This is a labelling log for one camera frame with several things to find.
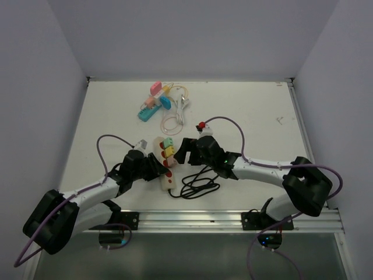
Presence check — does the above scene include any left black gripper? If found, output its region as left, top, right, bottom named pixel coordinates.
left=131, top=152, right=168, bottom=181

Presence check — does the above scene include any pink brown charger plug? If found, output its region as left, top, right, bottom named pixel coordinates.
left=166, top=156, right=178, bottom=167

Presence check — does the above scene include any yellow USB charger plug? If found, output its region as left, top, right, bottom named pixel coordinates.
left=164, top=146, right=175, bottom=158

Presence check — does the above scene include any green USB charger plug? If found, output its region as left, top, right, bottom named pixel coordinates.
left=162, top=137, right=174, bottom=149

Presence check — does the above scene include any black power strip cord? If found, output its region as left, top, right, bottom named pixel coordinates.
left=168, top=166, right=221, bottom=201

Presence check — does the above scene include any teal USB hub strip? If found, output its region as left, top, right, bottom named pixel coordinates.
left=138, top=105, right=161, bottom=122

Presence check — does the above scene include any pink charger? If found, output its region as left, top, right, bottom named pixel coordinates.
left=150, top=81, right=162, bottom=96

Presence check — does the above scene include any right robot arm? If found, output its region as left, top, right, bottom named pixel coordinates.
left=174, top=136, right=332, bottom=230

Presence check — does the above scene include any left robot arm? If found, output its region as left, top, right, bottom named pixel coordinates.
left=23, top=150, right=169, bottom=255

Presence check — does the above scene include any white multi-socket adapter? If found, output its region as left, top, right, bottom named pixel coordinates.
left=149, top=89, right=165, bottom=106

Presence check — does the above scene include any blue flat charger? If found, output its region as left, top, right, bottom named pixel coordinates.
left=160, top=96, right=171, bottom=110

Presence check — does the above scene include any peach small charger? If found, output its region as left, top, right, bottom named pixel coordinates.
left=145, top=96, right=156, bottom=109

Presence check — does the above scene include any yellow small charger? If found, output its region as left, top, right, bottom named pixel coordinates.
left=162, top=85, right=172, bottom=95

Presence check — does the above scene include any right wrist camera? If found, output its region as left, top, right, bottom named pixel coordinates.
left=196, top=122, right=213, bottom=138

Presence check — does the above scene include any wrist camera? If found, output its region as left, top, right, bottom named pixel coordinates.
left=133, top=139, right=147, bottom=156
left=196, top=122, right=213, bottom=138

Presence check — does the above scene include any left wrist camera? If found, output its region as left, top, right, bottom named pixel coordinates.
left=133, top=139, right=147, bottom=156

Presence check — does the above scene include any white bundled cable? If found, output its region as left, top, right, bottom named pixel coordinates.
left=175, top=94, right=191, bottom=125

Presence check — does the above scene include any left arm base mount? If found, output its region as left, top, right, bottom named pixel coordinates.
left=118, top=212, right=140, bottom=230

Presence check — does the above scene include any yellow thin cable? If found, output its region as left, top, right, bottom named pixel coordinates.
left=166, top=83, right=189, bottom=103

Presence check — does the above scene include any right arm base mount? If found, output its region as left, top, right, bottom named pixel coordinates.
left=241, top=209, right=277, bottom=230

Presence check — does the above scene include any aluminium front rail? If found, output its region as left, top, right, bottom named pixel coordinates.
left=84, top=209, right=344, bottom=234

